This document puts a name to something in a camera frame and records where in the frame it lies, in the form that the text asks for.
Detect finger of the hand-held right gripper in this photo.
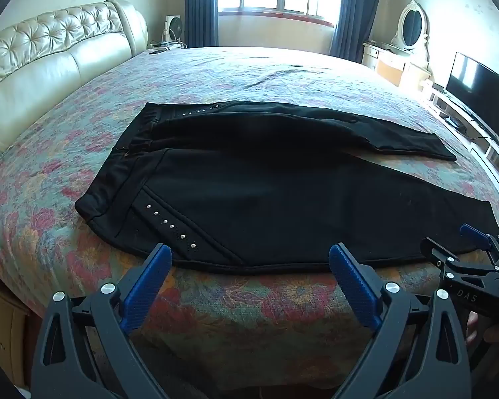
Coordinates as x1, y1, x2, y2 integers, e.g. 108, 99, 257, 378
459, 223, 499, 266
421, 237, 499, 289

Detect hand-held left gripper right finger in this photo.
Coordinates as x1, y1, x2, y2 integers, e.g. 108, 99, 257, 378
328, 243, 472, 399

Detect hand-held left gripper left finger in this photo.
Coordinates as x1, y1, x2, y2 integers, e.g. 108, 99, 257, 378
31, 243, 173, 399

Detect black pants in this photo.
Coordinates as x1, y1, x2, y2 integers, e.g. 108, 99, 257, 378
75, 100, 499, 275

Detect person's right hand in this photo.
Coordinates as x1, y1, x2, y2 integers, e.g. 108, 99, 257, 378
466, 313, 499, 357

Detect white television stand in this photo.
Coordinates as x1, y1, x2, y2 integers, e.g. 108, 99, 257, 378
422, 80, 499, 195

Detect black television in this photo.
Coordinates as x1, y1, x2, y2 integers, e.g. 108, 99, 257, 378
446, 52, 499, 142

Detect white dresser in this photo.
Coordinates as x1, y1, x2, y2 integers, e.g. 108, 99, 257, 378
363, 41, 434, 89

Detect white oval vanity mirror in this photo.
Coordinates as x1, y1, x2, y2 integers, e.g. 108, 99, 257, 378
391, 1, 431, 58

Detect bed with floral bedspread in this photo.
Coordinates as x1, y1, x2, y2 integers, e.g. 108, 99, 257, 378
0, 46, 499, 387

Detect cream tufted leather headboard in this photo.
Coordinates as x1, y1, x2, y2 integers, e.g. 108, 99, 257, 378
0, 0, 149, 167

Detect blue curtain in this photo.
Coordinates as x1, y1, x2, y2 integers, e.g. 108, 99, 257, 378
185, 0, 220, 48
329, 0, 385, 63

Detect white fan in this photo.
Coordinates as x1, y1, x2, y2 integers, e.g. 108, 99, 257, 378
164, 14, 184, 45

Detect cream leather bed frame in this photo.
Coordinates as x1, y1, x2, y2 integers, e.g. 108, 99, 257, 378
0, 274, 32, 391

